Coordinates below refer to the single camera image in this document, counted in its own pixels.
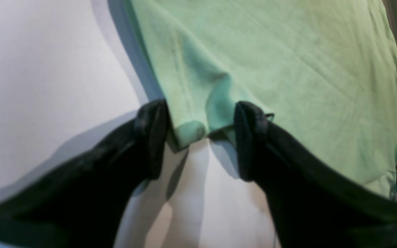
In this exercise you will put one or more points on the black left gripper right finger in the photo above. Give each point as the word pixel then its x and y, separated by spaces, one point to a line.
pixel 312 206

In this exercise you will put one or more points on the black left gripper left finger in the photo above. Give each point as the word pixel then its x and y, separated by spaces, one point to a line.
pixel 80 203

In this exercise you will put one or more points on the light green T-shirt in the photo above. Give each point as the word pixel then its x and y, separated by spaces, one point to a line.
pixel 327 69

